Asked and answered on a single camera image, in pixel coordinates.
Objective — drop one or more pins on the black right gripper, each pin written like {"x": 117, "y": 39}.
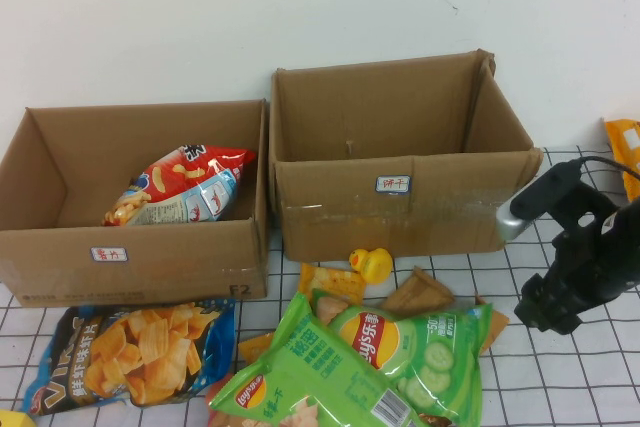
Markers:
{"x": 585, "y": 257}

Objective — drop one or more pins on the red prawn cracker snack bag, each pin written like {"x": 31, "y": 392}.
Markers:
{"x": 175, "y": 177}

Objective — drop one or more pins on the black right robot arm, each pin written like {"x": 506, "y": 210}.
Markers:
{"x": 627, "y": 247}

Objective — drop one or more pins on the large yellow snack bag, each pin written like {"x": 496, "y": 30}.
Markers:
{"x": 625, "y": 142}

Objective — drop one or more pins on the orange spicy snack packet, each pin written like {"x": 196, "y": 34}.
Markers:
{"x": 330, "y": 282}

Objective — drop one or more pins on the small orange snack packet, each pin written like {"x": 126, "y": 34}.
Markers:
{"x": 252, "y": 347}

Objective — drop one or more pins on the red orange snack bag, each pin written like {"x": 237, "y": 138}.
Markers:
{"x": 222, "y": 389}

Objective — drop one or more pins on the brown packet with notched edge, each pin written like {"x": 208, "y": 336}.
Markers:
{"x": 497, "y": 324}

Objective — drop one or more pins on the white black-grid tablecloth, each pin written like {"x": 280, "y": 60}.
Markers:
{"x": 550, "y": 387}

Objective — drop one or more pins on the green cucumber Lay's chips bag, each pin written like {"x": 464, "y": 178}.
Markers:
{"x": 425, "y": 342}

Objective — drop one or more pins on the brown cone shaped packet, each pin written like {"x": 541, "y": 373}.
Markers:
{"x": 420, "y": 292}

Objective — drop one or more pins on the yellow rubber duck toy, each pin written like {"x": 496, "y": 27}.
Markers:
{"x": 375, "y": 264}

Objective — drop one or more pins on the white label on tall box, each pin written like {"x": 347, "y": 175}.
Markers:
{"x": 392, "y": 183}

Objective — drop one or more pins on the tall brown cardboard box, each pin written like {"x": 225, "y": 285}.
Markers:
{"x": 350, "y": 217}

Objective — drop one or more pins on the green Lay's bag with barcode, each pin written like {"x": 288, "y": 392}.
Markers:
{"x": 300, "y": 372}

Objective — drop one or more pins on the white label on wide box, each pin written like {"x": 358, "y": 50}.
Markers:
{"x": 109, "y": 254}

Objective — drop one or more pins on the blue shrimp chips bag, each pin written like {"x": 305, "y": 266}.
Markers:
{"x": 75, "y": 347}

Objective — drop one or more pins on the wide low brown cardboard box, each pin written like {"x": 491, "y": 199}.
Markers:
{"x": 50, "y": 267}

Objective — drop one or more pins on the small yellow block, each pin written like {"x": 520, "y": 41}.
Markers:
{"x": 10, "y": 419}

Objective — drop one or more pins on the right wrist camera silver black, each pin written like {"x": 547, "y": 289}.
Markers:
{"x": 540, "y": 192}

